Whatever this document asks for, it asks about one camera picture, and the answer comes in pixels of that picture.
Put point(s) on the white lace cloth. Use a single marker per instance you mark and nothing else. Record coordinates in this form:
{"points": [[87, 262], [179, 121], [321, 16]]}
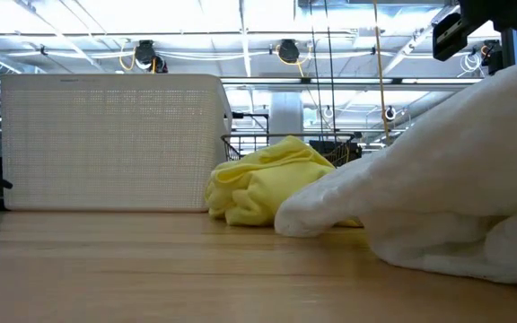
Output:
{"points": [[442, 179]]}

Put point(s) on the yellow cloth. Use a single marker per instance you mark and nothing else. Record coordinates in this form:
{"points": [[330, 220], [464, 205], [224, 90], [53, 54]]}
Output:
{"points": [[263, 188]]}

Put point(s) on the long ceiling light fixture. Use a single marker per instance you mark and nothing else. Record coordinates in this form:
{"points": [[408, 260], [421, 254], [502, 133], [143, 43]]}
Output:
{"points": [[353, 81]]}

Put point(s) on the black equipment box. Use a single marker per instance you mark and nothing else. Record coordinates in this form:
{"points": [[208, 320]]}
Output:
{"points": [[326, 150]]}

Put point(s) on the white building column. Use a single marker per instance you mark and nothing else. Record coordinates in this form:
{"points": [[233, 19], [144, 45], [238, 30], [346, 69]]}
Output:
{"points": [[285, 112]]}

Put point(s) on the black metal stand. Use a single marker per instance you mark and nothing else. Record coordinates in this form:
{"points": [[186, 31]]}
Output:
{"points": [[251, 116]]}

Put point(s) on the white perforated plastic basket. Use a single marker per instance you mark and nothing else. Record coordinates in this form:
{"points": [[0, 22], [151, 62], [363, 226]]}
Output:
{"points": [[106, 134]]}

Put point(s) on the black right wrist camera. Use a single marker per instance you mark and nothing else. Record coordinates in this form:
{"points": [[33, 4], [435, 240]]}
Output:
{"points": [[447, 38]]}

